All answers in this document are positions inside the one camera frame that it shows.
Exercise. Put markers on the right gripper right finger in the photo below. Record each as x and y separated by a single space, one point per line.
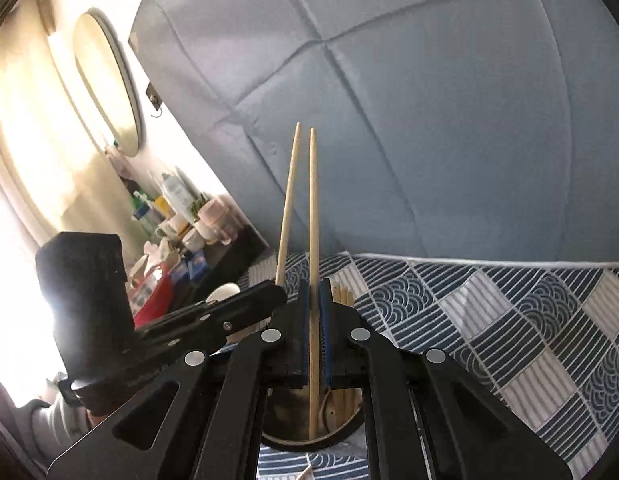
425 416

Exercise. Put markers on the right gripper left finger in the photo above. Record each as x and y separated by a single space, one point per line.
186 399

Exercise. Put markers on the wooden chopstick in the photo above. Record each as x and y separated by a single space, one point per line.
314 281
288 207

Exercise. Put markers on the left hand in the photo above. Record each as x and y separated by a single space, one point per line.
94 420

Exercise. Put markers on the black cylindrical utensil holder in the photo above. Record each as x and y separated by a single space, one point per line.
343 367

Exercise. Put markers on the blue small box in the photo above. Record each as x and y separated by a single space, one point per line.
197 265

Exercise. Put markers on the beige ceramic mug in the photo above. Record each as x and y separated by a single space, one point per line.
222 293

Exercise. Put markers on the blue patterned tablecloth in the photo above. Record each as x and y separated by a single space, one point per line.
543 338

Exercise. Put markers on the black side shelf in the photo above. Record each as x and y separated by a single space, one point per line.
225 264

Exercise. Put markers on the white pump bottle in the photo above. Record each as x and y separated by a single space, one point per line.
178 196

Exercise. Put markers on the pink jar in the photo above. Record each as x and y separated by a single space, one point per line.
219 218

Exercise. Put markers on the grey-blue fabric backdrop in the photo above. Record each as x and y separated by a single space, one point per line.
476 129

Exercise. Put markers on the black wall hook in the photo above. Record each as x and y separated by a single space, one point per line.
154 97

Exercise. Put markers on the oval wall mirror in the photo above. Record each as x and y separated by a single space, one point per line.
102 65

